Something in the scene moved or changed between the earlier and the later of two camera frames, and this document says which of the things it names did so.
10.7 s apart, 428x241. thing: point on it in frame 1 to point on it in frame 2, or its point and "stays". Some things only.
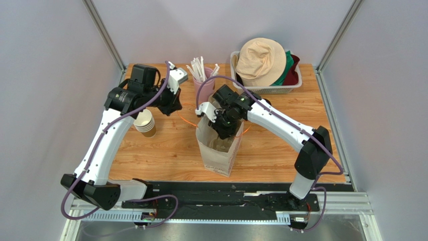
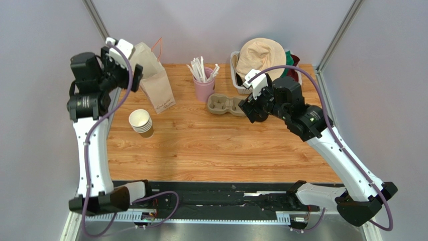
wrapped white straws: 197,68 stays
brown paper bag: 218,155 to 154,82
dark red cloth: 292,78 stays
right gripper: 224,126 to 253,105
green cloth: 289,64 stays
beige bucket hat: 261,62 stays
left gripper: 173,104 to 137,77
